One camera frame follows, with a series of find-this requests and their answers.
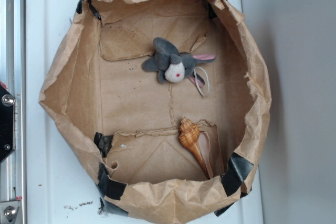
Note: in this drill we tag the gray plush animal toy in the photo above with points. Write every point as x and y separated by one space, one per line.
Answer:
173 66

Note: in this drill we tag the brown paper bag bin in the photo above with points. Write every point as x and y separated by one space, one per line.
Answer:
124 126

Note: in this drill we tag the brown conch seashell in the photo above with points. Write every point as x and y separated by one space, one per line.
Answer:
197 143

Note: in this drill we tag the black mounting bracket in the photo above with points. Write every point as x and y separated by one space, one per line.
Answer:
6 123

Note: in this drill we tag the aluminum frame rail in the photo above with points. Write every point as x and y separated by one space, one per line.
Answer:
13 174

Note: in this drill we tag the silver corner bracket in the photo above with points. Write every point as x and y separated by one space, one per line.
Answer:
10 210

